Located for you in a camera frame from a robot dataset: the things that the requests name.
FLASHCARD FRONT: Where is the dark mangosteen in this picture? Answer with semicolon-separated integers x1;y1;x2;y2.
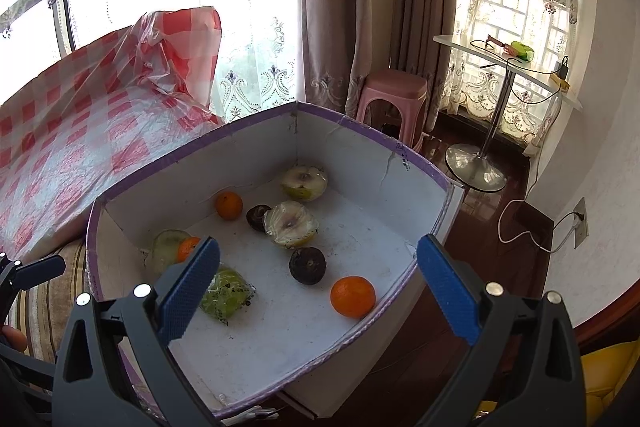
245;204;271;233
288;247;326;285

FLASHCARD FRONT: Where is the halved pear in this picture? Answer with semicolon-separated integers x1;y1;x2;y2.
264;200;319;248

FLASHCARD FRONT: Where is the orange tangerine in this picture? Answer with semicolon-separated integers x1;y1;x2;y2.
176;237;200;263
330;277;376;320
214;191;243;221

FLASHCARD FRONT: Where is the person's left hand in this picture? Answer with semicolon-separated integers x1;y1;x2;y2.
1;325;28;352

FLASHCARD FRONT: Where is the striped sofa towel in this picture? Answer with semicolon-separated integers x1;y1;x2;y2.
6;239;89;363

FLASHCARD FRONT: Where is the wrapped pale green fruit half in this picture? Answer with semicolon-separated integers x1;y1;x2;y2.
146;230;190;277

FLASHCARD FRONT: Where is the wrapped green kiwi half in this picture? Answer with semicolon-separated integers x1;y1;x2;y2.
200;265;255;325

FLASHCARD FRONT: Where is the yellow cushion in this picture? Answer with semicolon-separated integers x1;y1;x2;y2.
582;340;639;426

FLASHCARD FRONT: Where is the red white checkered tablecloth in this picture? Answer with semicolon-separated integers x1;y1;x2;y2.
1;6;224;262

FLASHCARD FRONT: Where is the white box purple trim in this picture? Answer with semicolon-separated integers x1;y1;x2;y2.
86;103;462;418

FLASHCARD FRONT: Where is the halved pear far corner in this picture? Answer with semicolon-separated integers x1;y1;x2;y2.
281;166;328;202

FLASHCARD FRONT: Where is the white round side table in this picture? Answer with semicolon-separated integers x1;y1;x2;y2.
433;35;582;193

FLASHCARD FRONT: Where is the pink plastic stool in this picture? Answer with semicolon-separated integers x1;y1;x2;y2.
356;68;427;150

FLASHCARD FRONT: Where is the green item on table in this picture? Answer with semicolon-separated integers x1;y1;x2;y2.
511;40;535;62

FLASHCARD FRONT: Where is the pink patterned curtain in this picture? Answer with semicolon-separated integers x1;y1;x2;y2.
299;0;456;128

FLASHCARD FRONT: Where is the lace sheer curtain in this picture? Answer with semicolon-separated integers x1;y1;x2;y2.
440;0;578;150

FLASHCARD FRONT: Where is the wall power outlet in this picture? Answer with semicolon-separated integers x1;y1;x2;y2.
574;197;589;248

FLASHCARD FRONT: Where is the white power cable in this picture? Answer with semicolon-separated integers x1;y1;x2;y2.
497;146;584;254

